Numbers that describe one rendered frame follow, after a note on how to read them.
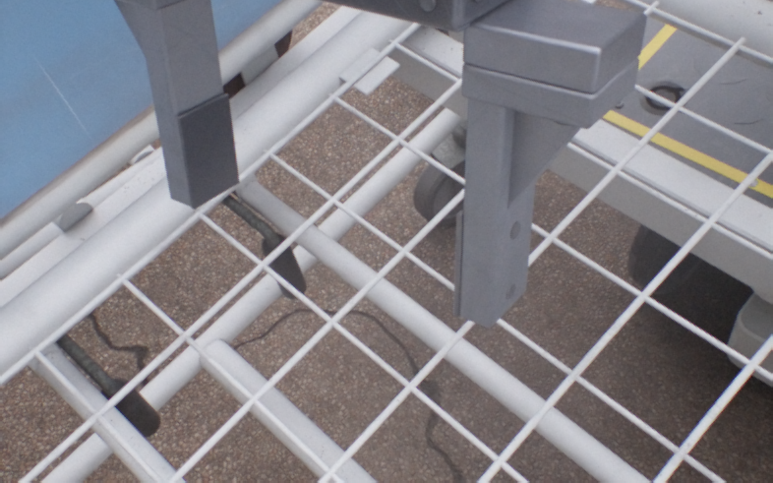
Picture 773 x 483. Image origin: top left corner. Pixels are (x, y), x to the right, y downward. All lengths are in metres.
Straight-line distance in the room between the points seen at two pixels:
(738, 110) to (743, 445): 0.38
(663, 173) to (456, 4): 0.49
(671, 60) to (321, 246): 0.41
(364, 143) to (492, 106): 1.09
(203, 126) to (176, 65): 0.03
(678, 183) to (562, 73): 0.48
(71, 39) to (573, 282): 0.73
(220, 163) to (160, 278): 0.93
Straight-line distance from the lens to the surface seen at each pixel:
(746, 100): 0.95
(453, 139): 1.15
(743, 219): 0.70
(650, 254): 1.06
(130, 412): 0.83
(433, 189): 1.14
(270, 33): 0.77
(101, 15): 0.67
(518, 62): 0.24
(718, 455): 1.10
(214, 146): 0.36
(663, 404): 1.12
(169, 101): 0.35
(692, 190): 0.71
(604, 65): 0.24
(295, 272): 0.86
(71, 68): 0.67
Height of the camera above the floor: 1.02
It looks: 55 degrees down
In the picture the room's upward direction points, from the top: 15 degrees counter-clockwise
